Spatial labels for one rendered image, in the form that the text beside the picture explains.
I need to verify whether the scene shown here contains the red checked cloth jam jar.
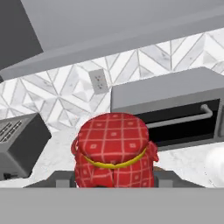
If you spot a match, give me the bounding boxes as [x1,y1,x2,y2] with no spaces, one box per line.
[70,112,160,189]

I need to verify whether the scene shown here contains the grey toaster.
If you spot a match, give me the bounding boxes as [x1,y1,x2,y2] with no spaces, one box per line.
[0,112,53,182]

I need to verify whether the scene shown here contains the white round object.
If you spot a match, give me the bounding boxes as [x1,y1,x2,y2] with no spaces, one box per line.
[204,145,224,189]

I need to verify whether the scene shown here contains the grey wall cupboard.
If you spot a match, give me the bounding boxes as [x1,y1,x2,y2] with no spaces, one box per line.
[0,0,224,83]

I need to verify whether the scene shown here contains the grey microwave door handle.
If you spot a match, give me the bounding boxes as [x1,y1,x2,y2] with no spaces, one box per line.
[145,103,214,130]

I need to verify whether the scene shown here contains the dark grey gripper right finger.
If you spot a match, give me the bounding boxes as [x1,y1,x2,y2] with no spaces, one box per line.
[153,170,205,189]

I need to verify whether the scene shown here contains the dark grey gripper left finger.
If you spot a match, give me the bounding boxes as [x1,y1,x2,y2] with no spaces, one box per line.
[24,171,77,189]

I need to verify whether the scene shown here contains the white wall socket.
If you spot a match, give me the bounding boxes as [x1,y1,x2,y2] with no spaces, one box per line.
[88,68,109,95]

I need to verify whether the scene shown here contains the grey microwave oven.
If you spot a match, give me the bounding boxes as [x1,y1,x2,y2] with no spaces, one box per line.
[109,66,224,152]

